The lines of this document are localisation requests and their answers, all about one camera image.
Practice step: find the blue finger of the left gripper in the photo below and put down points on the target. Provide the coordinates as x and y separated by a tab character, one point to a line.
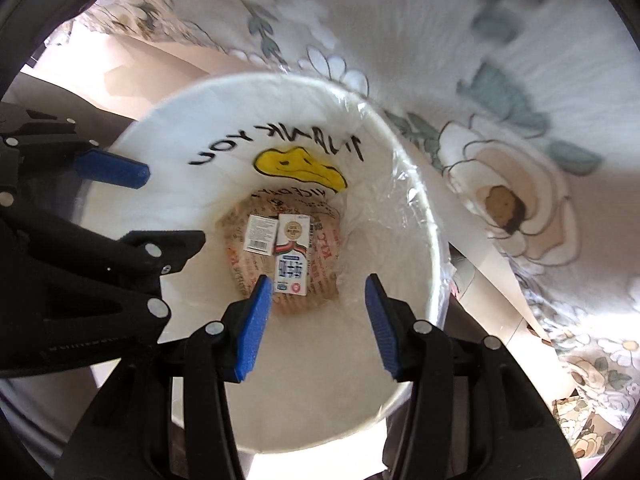
152	252
35	144

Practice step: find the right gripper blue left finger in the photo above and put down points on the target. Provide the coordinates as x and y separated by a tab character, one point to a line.
126	431

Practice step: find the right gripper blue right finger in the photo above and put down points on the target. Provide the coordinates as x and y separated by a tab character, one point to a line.
508	429

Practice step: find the small white medicine box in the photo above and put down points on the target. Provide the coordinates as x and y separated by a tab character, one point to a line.
260	235

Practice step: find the white blue medicine box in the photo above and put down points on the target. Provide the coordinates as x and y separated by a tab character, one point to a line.
292	253

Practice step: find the white trash bin with liner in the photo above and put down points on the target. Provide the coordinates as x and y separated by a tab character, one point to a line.
304	182

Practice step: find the person's dark trousers leg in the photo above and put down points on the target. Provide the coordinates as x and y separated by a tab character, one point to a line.
44	411

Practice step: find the brown paper bag in bin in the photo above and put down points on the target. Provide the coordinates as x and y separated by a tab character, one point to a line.
325	245

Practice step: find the floral bedspread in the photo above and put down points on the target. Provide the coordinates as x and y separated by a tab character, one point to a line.
529	109

